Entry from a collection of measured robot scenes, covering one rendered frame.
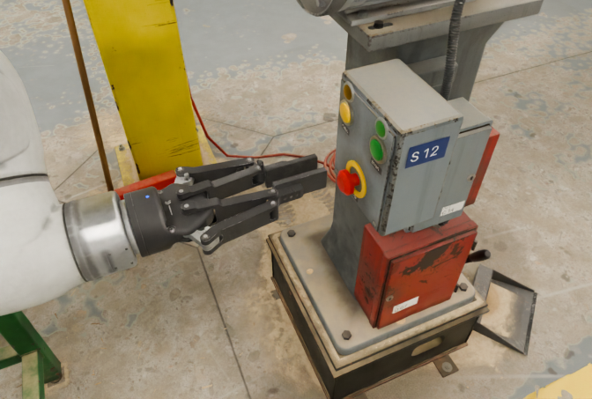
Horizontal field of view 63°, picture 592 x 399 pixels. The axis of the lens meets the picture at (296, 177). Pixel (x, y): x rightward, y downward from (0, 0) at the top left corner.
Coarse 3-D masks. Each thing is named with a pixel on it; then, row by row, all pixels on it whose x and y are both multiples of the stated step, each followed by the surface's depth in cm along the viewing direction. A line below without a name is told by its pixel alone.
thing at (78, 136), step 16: (96, 112) 249; (112, 112) 249; (208, 112) 249; (224, 112) 249; (64, 128) 240; (80, 128) 240; (112, 128) 240; (208, 128) 240; (224, 128) 240; (80, 144) 230; (96, 144) 230; (112, 144) 230
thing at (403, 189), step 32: (384, 64) 70; (384, 96) 64; (416, 96) 64; (352, 128) 70; (416, 128) 59; (448, 128) 61; (352, 160) 72; (384, 160) 63; (416, 160) 63; (448, 160) 66; (384, 192) 66; (416, 192) 68; (384, 224) 70; (416, 224) 73
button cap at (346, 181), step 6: (342, 174) 72; (348, 174) 71; (354, 174) 73; (342, 180) 71; (348, 180) 71; (354, 180) 72; (342, 186) 72; (348, 186) 71; (354, 186) 73; (348, 192) 72
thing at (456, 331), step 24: (288, 288) 156; (288, 312) 165; (480, 312) 141; (312, 336) 144; (432, 336) 141; (456, 336) 150; (312, 360) 152; (360, 360) 128; (384, 360) 138; (408, 360) 146; (432, 360) 152; (336, 384) 133; (360, 384) 143
